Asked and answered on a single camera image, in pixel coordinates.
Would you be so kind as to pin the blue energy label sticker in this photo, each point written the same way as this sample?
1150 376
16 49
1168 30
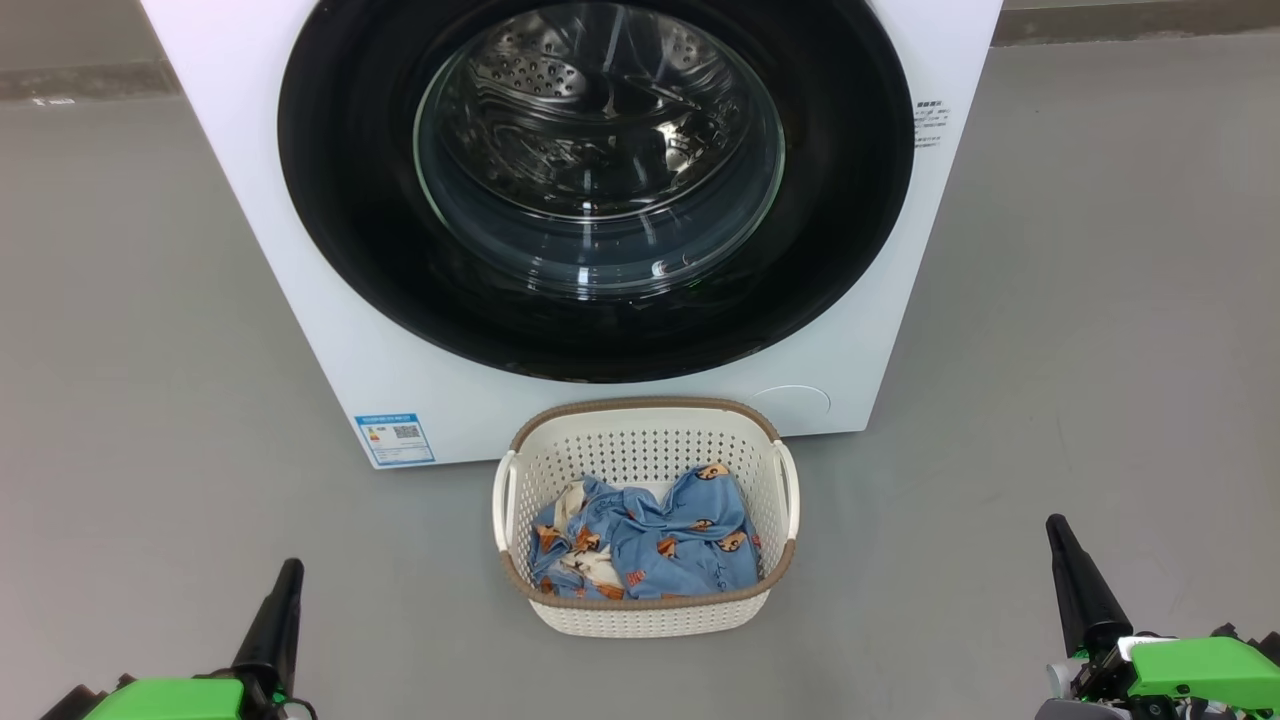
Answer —
395 440

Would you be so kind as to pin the stainless steel washing machine drum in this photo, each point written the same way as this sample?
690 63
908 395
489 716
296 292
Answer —
560 120

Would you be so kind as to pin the black round glass washer door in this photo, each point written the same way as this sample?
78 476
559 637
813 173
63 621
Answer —
350 200

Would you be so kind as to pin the blue and white bear-print garment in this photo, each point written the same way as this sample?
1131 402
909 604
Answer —
570 545

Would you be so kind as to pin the round white filter cover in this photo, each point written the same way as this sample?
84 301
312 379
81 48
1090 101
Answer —
792 410

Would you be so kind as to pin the small printed text sticker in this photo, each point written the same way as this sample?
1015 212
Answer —
930 122

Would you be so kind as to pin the white front-load washing machine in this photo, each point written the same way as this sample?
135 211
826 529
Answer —
330 350

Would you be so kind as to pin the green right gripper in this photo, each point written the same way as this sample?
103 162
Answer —
1200 670

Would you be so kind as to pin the cream perforated laundry basket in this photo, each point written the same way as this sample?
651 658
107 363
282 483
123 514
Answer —
640 440

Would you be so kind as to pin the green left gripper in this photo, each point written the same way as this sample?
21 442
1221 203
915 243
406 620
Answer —
170 700

